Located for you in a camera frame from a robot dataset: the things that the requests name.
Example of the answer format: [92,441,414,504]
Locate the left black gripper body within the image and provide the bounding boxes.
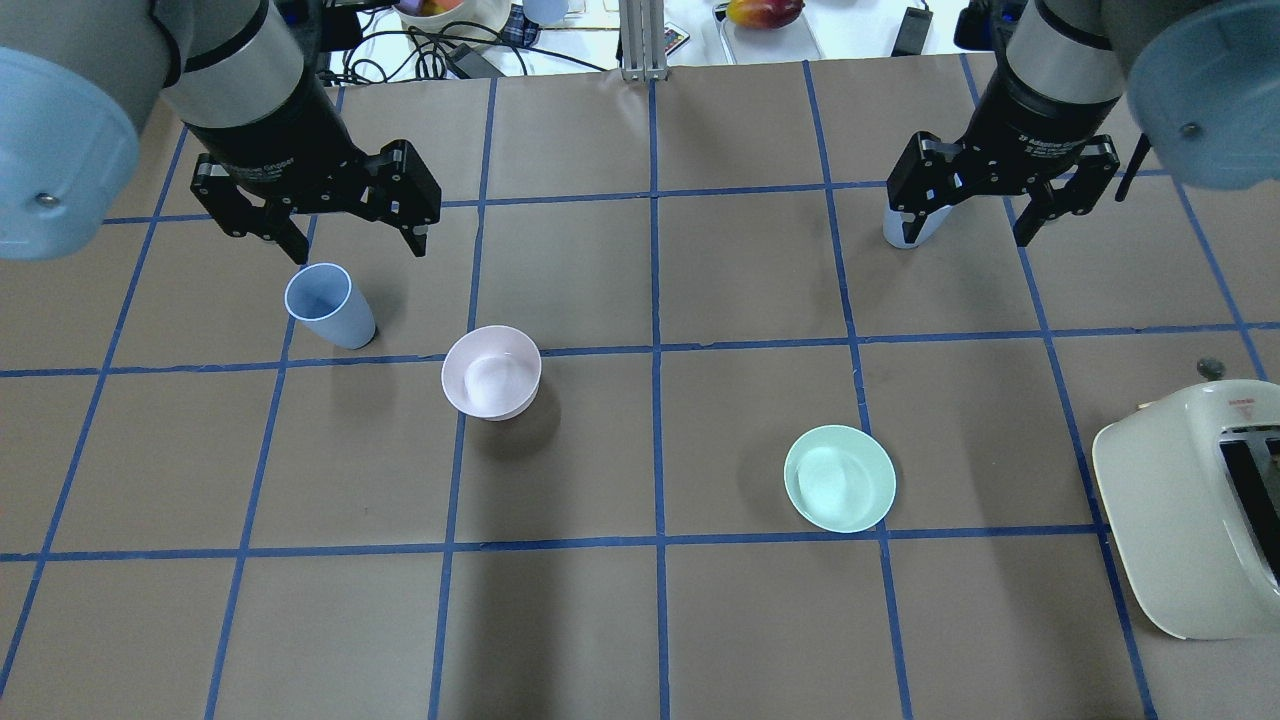
[189,100,442,233]

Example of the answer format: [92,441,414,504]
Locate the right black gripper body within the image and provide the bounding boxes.
[887,85,1119,217]

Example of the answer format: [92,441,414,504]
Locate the light blue plastic cup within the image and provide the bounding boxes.
[882,204,954,250]

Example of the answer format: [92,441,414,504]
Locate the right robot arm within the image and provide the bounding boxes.
[883,1,1279,249]

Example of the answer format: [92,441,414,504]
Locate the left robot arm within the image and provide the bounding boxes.
[1,1,442,265]

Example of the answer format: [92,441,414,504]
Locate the black power adapter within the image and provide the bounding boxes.
[890,5,933,56]

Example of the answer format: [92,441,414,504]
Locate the pink bowl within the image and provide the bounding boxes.
[440,325,541,421]

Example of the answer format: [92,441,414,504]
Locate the white bowl with fruit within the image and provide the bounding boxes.
[392,1,512,40]

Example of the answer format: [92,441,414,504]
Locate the mango fruit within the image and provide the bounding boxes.
[724,0,805,29]

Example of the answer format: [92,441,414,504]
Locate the mint green plate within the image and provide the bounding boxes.
[783,425,897,534]

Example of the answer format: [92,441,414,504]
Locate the remote control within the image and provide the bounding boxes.
[663,23,690,56]

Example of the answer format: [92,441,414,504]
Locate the cream toaster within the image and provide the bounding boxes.
[1091,379,1279,641]

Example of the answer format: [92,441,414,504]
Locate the black cables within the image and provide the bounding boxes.
[317,0,611,86]

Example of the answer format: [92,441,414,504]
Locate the aluminium frame post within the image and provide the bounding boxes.
[618,0,669,82]

